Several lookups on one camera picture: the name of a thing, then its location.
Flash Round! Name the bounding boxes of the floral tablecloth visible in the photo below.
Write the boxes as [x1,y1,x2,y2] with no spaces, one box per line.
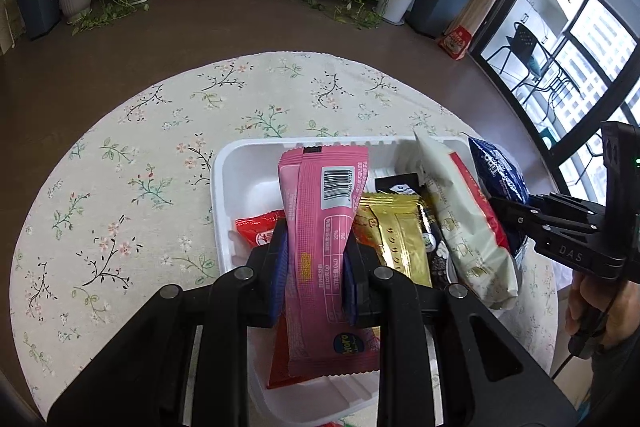
[10,52,558,427]

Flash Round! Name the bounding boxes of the black cable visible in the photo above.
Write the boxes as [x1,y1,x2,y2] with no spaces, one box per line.
[550,334,583,380]

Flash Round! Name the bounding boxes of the cream red-striped snack packet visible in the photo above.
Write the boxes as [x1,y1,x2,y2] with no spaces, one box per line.
[412,130,520,310]

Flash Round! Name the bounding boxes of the dark blue snack packet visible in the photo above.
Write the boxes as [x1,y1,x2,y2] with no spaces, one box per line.
[467,134,531,273]

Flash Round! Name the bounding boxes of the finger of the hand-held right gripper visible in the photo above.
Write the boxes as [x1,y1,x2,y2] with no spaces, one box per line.
[488,193,607,231]
[520,224,597,243]

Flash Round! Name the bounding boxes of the black chair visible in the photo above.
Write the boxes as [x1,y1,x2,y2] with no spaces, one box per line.
[486,22,551,80]

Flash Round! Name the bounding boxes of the gold snack packet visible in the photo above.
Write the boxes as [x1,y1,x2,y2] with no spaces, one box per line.
[352,192,433,343]

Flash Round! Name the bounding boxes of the teal chair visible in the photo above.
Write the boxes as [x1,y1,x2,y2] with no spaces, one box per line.
[520,44,576,108]

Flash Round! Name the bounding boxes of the pink snack packet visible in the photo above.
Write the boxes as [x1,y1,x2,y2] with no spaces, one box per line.
[277,146,381,378]

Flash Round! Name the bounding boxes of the black snack packet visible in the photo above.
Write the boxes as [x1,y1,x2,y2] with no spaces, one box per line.
[375,174,458,290]

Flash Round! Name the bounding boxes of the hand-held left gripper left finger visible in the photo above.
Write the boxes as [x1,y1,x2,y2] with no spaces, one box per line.
[47,219,291,427]

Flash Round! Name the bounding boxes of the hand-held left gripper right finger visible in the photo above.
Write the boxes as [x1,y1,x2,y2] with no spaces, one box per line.
[341,229,576,427]

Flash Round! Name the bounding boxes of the white plastic tray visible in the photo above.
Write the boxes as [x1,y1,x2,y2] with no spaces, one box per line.
[210,136,481,423]

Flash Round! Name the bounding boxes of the person's right forearm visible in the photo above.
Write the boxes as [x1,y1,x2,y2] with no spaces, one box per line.
[590,337,640,427]

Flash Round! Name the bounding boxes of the red printed box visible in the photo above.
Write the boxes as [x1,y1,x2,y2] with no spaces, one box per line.
[438,26,473,61]

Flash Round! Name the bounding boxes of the person's right hand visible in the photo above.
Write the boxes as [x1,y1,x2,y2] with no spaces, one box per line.
[566,271,640,350]

